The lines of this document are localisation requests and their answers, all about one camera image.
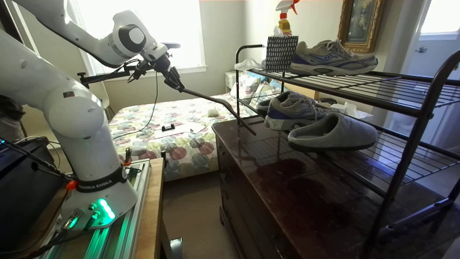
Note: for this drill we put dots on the black box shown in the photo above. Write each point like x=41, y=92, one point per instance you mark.
x=21, y=194

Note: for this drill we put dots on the white nightstand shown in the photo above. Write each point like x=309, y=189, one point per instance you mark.
x=229, y=81

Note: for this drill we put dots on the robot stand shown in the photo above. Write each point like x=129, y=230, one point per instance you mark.
x=151, y=216

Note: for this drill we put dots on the spray bottle with red trigger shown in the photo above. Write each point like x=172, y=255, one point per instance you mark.
x=285, y=25

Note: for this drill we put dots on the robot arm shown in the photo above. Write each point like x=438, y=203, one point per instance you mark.
x=75, y=108

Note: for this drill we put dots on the small black clip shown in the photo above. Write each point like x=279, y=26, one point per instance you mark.
x=168, y=127

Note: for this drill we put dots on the door knob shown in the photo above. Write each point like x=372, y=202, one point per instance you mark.
x=422, y=49

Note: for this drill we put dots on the dark wooden dresser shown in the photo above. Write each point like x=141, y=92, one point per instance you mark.
x=287, y=201

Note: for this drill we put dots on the orange black clamp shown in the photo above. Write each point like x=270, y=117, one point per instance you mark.
x=127, y=156

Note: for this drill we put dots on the black metal shoe rack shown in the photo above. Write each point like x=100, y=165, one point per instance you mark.
x=402, y=94

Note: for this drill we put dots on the person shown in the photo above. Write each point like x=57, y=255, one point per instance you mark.
x=9, y=115

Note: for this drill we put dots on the grey blue sneaker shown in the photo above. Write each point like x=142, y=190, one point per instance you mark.
x=330, y=59
x=267, y=103
x=294, y=113

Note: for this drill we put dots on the white door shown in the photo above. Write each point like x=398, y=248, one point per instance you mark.
x=431, y=64

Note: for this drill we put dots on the grey slipper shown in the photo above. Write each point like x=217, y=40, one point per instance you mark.
x=334, y=133

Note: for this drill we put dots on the gold framed picture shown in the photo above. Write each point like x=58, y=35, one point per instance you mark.
x=360, y=23

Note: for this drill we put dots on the white crumpled tissue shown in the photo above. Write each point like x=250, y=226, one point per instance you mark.
x=350, y=109

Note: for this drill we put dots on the heap of pillows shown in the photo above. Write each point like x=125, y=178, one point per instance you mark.
x=251, y=90

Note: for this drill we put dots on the white plastic bag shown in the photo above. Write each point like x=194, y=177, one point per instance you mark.
x=248, y=64

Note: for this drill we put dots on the brown hanger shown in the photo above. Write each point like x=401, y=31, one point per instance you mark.
x=219, y=101

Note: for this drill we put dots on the window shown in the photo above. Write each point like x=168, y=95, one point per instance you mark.
x=169, y=32

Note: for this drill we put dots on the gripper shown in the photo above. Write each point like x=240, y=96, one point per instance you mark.
x=162, y=64

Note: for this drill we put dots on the white paper sheet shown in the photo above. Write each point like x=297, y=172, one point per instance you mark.
x=187, y=128

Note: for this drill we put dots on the bed with dotted cover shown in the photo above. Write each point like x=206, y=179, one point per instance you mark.
x=179, y=147

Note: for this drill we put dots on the small grey ball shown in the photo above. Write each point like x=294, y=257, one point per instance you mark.
x=213, y=112

